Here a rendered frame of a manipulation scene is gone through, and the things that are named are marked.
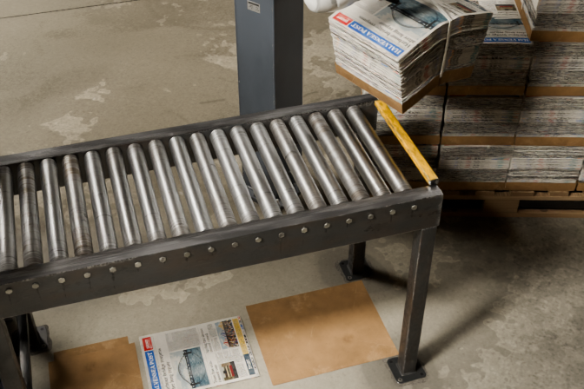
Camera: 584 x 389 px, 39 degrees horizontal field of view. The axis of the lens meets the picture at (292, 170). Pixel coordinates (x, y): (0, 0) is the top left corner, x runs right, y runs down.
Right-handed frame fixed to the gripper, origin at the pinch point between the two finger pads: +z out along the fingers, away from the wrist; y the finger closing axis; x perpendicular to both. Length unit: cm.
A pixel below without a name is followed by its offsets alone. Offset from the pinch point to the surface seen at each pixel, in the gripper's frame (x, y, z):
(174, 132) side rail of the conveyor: -36, 55, -60
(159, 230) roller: -1, 56, -88
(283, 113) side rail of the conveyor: -22, 52, -27
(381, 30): 4.0, 14.9, -15.5
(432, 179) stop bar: 34, 48, -18
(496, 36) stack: -6, 43, 60
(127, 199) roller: -18, 57, -88
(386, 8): -2.1, 12.4, -8.0
